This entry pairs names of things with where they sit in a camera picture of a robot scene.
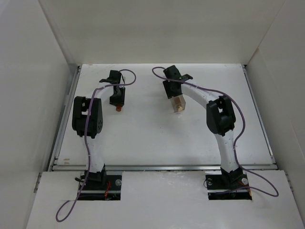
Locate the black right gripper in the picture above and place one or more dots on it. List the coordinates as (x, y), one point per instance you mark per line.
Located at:
(171, 93)

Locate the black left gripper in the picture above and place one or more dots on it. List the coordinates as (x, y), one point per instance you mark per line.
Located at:
(116, 100)

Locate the orange wood cylinder block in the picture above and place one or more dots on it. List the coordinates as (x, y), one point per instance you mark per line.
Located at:
(118, 108)

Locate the clear plastic box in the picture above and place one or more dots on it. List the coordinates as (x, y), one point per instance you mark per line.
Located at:
(182, 98)

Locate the light engraved wood block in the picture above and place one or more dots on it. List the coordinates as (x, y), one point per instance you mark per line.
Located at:
(178, 104)

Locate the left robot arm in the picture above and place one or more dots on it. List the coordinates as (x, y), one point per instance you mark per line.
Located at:
(87, 122)

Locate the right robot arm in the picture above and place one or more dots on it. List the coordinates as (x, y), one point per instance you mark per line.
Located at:
(220, 117)

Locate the aluminium table edge rail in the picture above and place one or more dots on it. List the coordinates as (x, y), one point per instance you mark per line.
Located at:
(258, 112)

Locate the front aluminium rail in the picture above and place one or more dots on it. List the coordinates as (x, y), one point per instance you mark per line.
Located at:
(159, 168)

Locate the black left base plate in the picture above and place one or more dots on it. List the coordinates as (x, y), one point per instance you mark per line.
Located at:
(112, 184)

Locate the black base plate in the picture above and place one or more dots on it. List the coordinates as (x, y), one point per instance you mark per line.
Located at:
(112, 184)
(219, 189)

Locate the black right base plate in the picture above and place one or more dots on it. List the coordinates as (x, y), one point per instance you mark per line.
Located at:
(219, 189)

